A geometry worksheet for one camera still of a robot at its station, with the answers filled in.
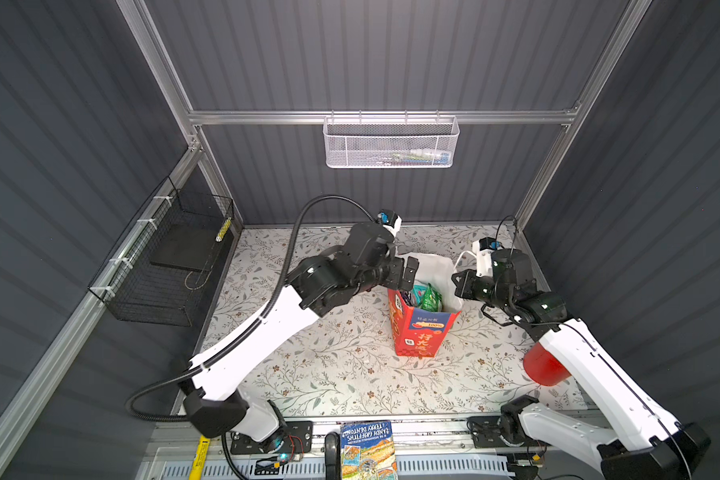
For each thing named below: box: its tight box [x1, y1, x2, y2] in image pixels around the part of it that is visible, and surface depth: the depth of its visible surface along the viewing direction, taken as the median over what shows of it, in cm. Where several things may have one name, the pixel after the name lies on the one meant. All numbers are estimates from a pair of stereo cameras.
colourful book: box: [340, 420, 399, 480], surface depth 71 cm
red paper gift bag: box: [388, 252, 462, 358], surface depth 78 cm
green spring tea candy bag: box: [419, 283, 442, 313], surface depth 78 cm
